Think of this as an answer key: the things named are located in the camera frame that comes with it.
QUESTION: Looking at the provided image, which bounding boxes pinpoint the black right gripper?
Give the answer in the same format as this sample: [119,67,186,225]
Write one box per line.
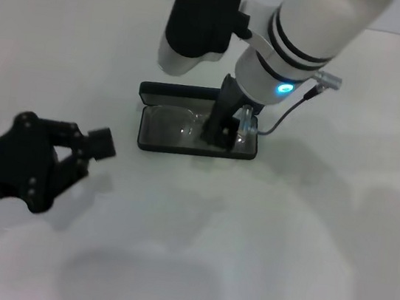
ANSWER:
[199,71,251,154]

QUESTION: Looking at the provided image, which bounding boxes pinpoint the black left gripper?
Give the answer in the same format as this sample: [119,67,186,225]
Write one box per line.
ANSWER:
[0,106,122,224]

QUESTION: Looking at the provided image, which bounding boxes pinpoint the clear white glasses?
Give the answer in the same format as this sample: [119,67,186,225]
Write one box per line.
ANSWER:
[142,101,256,154]

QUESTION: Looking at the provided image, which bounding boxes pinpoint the black glasses case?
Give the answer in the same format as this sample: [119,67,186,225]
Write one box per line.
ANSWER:
[130,77,266,168]

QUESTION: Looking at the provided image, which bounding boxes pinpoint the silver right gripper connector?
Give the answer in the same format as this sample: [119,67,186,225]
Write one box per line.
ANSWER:
[238,103,256,136]

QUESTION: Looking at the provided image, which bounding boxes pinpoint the silver right wrist plug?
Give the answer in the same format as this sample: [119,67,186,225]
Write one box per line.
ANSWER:
[311,69,345,90]

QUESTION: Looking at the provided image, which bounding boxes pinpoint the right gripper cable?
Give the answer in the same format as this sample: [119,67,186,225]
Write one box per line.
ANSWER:
[246,73,320,143]

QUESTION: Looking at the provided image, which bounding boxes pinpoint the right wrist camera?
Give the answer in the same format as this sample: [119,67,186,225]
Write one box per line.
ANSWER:
[154,0,254,87]

